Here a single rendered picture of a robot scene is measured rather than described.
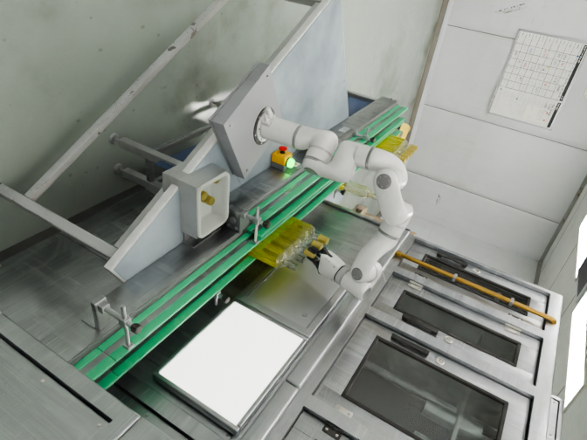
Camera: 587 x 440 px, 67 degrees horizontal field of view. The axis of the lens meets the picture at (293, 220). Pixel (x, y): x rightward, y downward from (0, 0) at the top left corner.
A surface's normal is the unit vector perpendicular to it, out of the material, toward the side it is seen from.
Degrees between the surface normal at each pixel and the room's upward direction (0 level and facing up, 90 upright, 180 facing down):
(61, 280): 90
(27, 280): 90
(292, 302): 90
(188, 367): 90
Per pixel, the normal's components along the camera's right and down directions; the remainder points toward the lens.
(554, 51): -0.52, 0.44
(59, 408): 0.11, -0.81
